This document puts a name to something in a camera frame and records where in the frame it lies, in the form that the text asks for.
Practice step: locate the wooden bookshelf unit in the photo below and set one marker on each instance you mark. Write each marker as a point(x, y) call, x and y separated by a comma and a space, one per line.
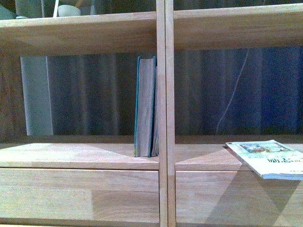
point(95, 180)

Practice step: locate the white stick in bowl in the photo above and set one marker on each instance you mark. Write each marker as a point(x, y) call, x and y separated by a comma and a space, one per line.
point(55, 11)

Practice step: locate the thin book beside teal book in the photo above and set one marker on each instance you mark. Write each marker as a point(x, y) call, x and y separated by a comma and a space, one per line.
point(155, 143)

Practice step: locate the white ceramic bowl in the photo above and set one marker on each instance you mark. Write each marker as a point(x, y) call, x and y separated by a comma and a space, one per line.
point(68, 11)

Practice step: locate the white illustrated paperback book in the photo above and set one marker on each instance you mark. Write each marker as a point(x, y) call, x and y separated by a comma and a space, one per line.
point(270, 159)

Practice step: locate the teal hardcover book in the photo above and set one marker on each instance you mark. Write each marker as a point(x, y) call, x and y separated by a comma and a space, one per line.
point(144, 107)

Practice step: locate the grey ceramic vase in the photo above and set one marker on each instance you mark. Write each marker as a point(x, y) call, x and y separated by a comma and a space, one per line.
point(29, 8)

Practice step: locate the dark blue curtain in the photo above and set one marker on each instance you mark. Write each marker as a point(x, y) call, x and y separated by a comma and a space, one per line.
point(256, 91)

